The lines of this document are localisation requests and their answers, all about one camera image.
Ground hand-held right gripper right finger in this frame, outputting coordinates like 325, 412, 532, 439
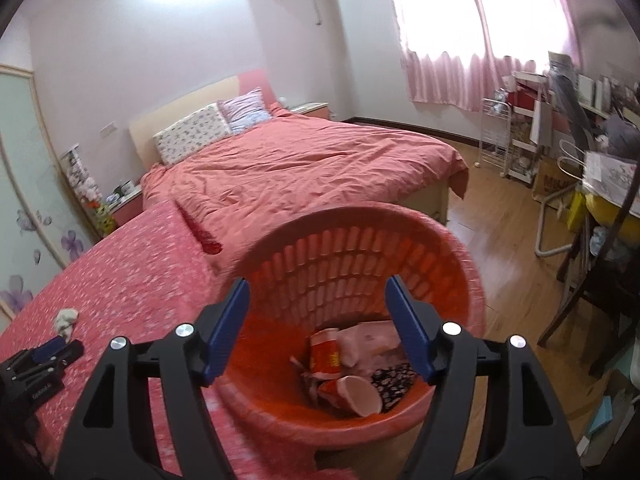
385, 275, 583, 480

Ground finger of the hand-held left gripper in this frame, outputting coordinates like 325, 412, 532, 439
27, 337, 67, 365
47, 340, 85, 367

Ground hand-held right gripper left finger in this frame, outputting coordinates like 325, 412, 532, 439
52, 277, 251, 480

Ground white tissue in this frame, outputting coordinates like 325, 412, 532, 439
54, 308, 81, 338

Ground white garment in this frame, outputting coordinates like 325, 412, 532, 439
339, 320, 406, 367

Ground dark floral cloth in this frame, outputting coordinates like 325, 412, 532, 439
370, 362, 418, 413

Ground red cup with white inside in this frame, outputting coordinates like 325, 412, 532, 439
320, 375, 383, 417

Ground red plastic basket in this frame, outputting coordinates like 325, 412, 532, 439
212, 201, 487, 446

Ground red floral bedspread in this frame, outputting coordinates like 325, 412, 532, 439
0, 199, 321, 480

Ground green yellow plush toy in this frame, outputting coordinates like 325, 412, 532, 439
95, 202, 117, 237

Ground wardrobe door with purple flowers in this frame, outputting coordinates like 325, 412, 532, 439
0, 62, 101, 321

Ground pink nightstand with mugs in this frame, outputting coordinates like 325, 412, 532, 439
107, 187, 146, 228

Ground pink duvet bed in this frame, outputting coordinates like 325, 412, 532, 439
140, 102, 470, 261

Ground dark wooden chair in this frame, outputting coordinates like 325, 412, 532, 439
537, 200, 640, 376

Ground white floral pillow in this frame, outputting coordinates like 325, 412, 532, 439
152, 102, 233, 166

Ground cardboard box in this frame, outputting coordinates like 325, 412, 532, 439
531, 155, 576, 201

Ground blue paper sheets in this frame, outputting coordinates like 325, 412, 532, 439
580, 375, 636, 466

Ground pink striped pillow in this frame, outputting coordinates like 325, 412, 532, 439
217, 86, 273, 135

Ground beige pink headboard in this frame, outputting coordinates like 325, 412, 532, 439
128, 69, 278, 171

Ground yellow basin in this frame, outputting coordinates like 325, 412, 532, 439
567, 192, 640, 231

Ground pink white nightstand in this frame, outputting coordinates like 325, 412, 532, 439
290, 101, 331, 121

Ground printed paper board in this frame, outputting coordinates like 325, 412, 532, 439
582, 152, 640, 196

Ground pink curtain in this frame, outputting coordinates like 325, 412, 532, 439
380, 0, 581, 111

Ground grey chair back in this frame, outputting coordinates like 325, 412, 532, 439
547, 52, 592, 136

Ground grey cloth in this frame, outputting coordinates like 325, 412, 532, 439
600, 115, 640, 156

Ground white tube chair frame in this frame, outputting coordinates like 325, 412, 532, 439
535, 140, 587, 258

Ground white wire rack cart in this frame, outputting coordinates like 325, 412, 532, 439
480, 97, 541, 181

